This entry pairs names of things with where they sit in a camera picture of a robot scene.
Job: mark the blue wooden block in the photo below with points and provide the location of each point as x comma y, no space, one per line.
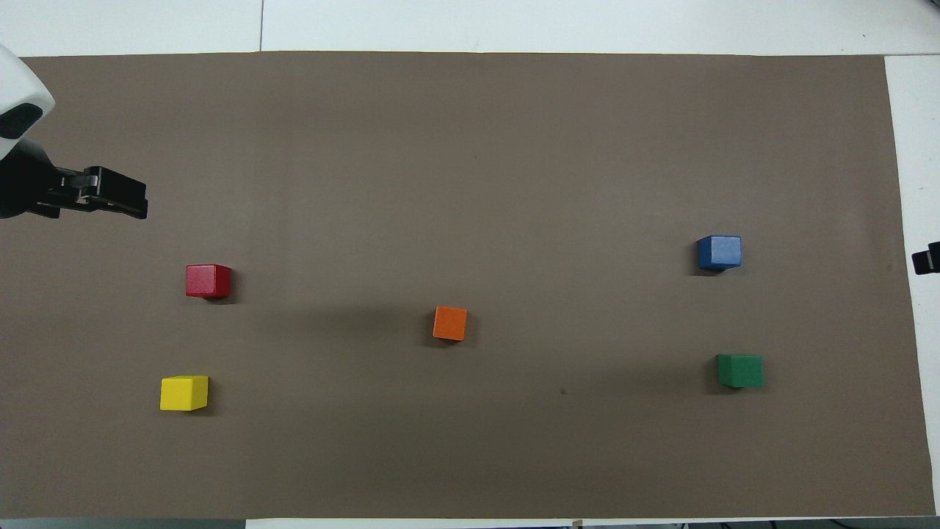
720,252

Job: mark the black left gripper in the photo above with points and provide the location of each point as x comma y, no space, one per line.
26,180

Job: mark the red wooden block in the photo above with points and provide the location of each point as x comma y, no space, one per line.
207,281

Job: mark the brown table mat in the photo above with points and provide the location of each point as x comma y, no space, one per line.
470,184

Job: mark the green wooden block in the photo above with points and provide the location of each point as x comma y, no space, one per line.
740,371

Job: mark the orange wooden block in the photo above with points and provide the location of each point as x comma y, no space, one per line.
449,323

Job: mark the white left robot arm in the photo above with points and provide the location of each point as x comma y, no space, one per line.
18,92

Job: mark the yellow wooden block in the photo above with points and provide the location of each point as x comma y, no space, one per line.
183,393

